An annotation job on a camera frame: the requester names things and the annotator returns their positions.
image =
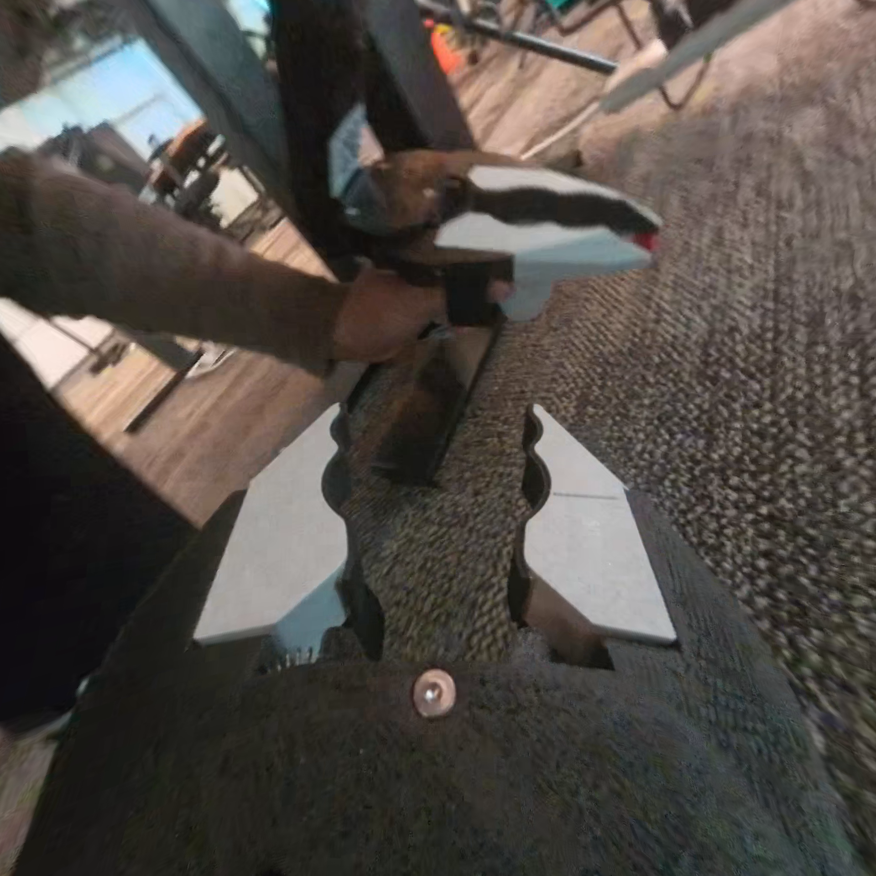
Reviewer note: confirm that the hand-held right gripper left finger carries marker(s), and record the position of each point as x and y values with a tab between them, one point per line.
274	547

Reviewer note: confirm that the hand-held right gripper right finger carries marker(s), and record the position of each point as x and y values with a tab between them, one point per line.
595	561

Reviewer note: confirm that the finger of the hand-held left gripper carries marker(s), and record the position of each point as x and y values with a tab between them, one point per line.
568	253
547	188

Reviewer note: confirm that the red lego piece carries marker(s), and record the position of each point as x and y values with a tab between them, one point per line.
647	241

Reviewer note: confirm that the person's left forearm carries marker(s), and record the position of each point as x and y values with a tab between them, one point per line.
171	260

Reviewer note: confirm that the person's left hand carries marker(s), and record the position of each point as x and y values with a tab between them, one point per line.
383	315

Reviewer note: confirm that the black table leg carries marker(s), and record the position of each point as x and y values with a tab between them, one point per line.
321	102

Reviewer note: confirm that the black metal bar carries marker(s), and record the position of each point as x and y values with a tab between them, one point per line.
547	46

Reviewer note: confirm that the orange traffic cone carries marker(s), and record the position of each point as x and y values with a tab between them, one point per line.
446	49

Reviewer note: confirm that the background office chair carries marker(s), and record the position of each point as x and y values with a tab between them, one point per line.
188	164

